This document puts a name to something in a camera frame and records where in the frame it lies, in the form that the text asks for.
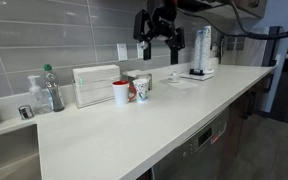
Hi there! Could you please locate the tall patterned cup stack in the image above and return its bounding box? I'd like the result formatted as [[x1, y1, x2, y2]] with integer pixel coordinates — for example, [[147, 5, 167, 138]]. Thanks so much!
[[193, 29, 203, 71], [200, 25, 213, 71]]

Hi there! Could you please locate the red and white mug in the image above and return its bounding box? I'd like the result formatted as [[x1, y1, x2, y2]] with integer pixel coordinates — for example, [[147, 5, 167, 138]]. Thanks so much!
[[112, 79, 138, 106]]

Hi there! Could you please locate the metal napkin holder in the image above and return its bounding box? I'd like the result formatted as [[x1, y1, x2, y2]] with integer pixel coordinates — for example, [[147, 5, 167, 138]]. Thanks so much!
[[122, 69, 153, 92]]

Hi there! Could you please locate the white square tile mat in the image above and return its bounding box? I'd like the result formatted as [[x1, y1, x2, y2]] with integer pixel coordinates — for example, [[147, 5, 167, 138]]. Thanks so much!
[[178, 71, 215, 82]]

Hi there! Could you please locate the clear bottle green cap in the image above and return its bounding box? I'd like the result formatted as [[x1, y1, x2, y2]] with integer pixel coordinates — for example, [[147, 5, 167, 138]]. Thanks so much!
[[43, 64, 66, 113]]

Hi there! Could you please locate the clear folded towel dispenser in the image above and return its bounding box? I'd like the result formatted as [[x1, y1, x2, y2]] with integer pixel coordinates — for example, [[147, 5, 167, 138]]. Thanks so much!
[[72, 64, 122, 109]]

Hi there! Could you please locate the black cabinet handle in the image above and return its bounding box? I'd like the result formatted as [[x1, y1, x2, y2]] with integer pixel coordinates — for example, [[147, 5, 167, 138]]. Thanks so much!
[[263, 74, 274, 94], [240, 91, 257, 119]]

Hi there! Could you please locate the white napkin under dish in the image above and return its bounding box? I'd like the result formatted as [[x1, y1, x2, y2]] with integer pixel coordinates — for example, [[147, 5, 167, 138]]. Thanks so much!
[[159, 78, 199, 90]]

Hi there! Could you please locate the white light switch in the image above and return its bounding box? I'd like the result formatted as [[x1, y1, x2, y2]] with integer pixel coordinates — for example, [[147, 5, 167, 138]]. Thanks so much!
[[116, 43, 129, 62]]

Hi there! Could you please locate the small black block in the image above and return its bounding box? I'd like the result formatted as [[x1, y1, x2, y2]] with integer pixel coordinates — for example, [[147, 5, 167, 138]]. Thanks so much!
[[188, 68, 206, 77]]

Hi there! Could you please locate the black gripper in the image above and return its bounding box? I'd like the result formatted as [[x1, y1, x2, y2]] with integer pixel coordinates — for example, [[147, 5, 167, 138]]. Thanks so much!
[[133, 0, 187, 66]]

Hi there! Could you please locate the chrome round counter cap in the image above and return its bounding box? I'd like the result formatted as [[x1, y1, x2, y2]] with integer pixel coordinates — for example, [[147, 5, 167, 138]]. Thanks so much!
[[18, 104, 35, 120]]

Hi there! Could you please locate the clear soap pump bottle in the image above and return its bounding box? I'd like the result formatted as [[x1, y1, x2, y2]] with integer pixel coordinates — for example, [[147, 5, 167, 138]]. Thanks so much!
[[27, 75, 54, 116]]

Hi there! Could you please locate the patterned paper cup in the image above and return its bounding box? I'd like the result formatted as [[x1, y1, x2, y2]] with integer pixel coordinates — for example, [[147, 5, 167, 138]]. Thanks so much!
[[132, 78, 150, 103]]

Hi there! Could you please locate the dark wood cabinet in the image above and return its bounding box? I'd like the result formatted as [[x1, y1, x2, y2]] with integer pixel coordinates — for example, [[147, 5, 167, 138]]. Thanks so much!
[[217, 73, 275, 180]]

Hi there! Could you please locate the small white dish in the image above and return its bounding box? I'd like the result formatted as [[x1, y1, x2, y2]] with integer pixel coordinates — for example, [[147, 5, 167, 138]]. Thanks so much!
[[168, 71, 182, 84]]

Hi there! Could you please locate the stainless steel dishwasher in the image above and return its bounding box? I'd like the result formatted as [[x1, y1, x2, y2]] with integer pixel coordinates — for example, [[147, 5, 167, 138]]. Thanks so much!
[[150, 108, 230, 180]]

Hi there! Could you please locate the undermount kitchen sink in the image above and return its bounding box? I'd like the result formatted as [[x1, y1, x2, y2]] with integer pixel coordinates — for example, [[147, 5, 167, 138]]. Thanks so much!
[[0, 124, 42, 180]]

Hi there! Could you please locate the white wall outlet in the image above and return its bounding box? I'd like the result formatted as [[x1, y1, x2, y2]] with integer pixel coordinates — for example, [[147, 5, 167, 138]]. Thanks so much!
[[136, 42, 145, 60]]

